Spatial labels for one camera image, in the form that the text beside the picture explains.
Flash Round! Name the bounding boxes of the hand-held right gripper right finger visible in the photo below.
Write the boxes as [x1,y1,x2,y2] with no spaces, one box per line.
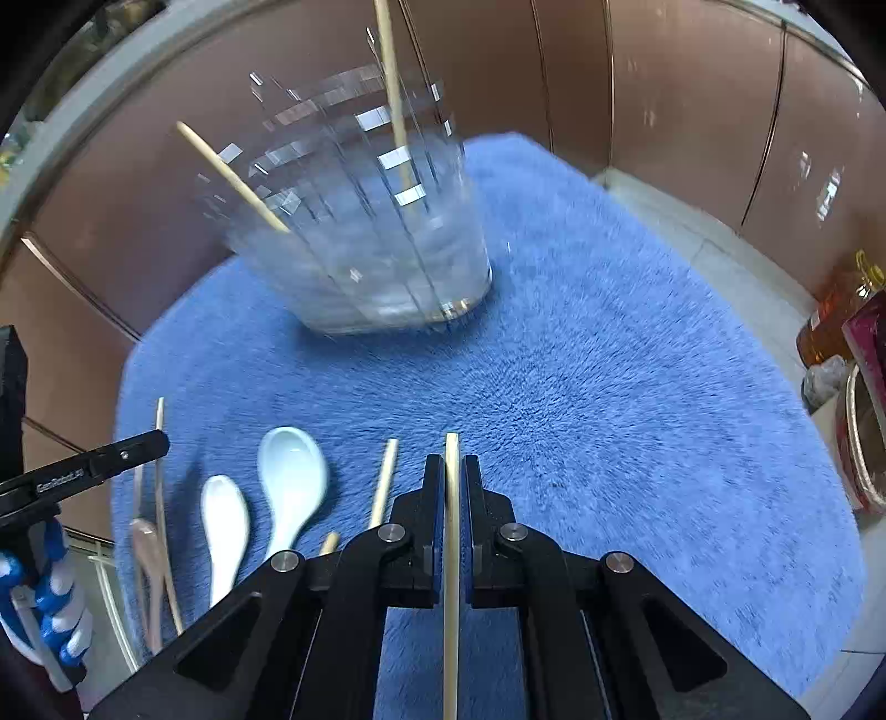
[462,453,811,720]

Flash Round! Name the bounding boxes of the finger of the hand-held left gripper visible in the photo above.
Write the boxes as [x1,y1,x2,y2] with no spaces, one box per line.
[0,429,171,517]

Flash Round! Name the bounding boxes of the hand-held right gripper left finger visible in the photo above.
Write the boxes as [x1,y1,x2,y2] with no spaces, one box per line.
[86,453,447,720]

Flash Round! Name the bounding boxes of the pink spoon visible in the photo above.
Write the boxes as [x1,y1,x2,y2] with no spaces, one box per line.
[130,518,167,655]

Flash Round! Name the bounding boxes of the small white ceramic spoon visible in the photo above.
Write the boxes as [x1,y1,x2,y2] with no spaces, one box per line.
[200,475,250,610]

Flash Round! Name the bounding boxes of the large pale blue ceramic spoon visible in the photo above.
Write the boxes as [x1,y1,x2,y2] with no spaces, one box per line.
[257,426,329,562]

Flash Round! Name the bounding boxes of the clear plastic utensil holder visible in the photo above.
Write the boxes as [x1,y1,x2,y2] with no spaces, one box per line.
[197,62,494,335]

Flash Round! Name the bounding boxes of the blue fluffy mat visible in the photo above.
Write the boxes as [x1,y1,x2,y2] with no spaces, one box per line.
[111,131,869,720]

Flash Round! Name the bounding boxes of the white plastic bag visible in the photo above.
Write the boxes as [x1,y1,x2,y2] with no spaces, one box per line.
[803,354,852,416]

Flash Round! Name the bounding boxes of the cooking oil bottle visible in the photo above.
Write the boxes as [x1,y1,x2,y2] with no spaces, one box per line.
[796,249,886,368]

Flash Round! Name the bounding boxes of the brown kitchen cabinet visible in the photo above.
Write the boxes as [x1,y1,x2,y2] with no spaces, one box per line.
[0,0,886,458]

